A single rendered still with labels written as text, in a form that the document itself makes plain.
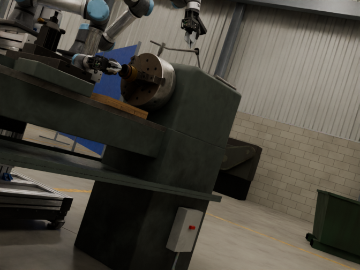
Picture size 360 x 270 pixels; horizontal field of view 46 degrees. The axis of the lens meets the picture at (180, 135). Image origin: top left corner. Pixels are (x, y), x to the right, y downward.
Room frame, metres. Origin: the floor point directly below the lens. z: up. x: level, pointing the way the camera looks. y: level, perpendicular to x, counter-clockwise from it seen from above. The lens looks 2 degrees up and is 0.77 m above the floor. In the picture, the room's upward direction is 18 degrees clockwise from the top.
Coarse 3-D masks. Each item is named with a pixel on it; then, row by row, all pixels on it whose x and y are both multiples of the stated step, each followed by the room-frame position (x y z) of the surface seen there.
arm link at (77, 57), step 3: (75, 54) 2.39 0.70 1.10; (78, 54) 2.37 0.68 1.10; (81, 54) 2.37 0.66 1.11; (72, 57) 2.38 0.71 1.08; (75, 57) 2.37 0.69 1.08; (78, 57) 2.35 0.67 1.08; (81, 57) 2.34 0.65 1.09; (84, 57) 2.32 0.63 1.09; (72, 60) 2.38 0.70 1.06; (75, 60) 2.36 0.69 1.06; (78, 60) 2.35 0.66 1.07; (81, 60) 2.33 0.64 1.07; (72, 63) 2.40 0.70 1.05; (75, 63) 2.36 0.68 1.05; (78, 63) 2.35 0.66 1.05; (81, 63) 2.33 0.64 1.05; (78, 66) 2.35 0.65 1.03; (81, 66) 2.35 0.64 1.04; (84, 66) 2.34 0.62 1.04; (84, 69) 2.36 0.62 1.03
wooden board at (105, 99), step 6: (96, 96) 2.05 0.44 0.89; (102, 96) 2.03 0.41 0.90; (108, 96) 2.01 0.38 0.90; (102, 102) 2.02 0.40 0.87; (108, 102) 2.02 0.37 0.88; (114, 102) 2.04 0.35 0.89; (120, 102) 2.07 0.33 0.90; (120, 108) 2.08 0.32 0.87; (126, 108) 2.12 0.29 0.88; (132, 108) 2.15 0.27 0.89; (138, 108) 2.18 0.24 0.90; (132, 114) 2.16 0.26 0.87; (138, 114) 2.19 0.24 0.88; (144, 114) 2.22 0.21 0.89
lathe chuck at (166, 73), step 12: (144, 60) 2.40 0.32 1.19; (156, 60) 2.34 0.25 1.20; (156, 72) 2.33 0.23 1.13; (168, 72) 2.35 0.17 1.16; (144, 84) 2.36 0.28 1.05; (156, 84) 2.31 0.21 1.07; (168, 84) 2.34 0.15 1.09; (132, 96) 2.40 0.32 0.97; (144, 96) 2.34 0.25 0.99; (156, 96) 2.32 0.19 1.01; (144, 108) 2.41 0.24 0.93
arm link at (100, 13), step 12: (24, 0) 2.28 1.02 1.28; (36, 0) 2.31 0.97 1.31; (48, 0) 2.31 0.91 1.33; (60, 0) 2.31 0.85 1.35; (72, 0) 2.32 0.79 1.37; (84, 0) 2.33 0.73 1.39; (96, 0) 2.31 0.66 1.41; (72, 12) 2.35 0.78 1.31; (84, 12) 2.32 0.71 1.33; (96, 12) 2.31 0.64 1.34; (108, 12) 2.35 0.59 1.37; (96, 24) 2.44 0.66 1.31
